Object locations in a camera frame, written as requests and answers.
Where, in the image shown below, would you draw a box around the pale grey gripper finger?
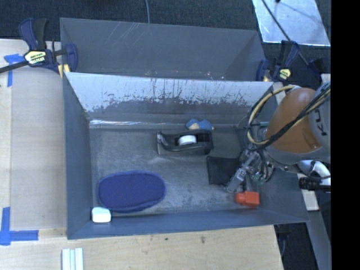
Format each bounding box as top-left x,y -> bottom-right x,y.
224,167 -> 249,194

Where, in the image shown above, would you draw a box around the black square pad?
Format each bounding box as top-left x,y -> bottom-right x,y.
206,155 -> 240,186

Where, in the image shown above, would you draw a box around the orange-red plastic block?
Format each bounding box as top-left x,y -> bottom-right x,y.
235,190 -> 260,208

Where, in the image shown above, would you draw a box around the black tape dispenser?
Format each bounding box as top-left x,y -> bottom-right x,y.
156,129 -> 214,156

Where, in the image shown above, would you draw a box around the blue and yellow toy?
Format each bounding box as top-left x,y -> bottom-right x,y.
185,118 -> 215,132

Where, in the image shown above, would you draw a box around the blue oval fabric pad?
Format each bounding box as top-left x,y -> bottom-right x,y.
97,170 -> 168,214

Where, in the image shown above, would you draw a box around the small white box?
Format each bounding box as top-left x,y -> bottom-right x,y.
91,206 -> 113,224

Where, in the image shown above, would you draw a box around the grey metal bin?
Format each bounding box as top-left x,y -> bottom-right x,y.
59,17 -> 311,240

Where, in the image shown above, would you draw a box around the pale wood flat board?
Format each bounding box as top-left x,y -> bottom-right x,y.
9,65 -> 68,232

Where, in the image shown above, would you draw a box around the black cylinder on white bracket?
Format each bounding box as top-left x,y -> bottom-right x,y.
297,160 -> 331,192

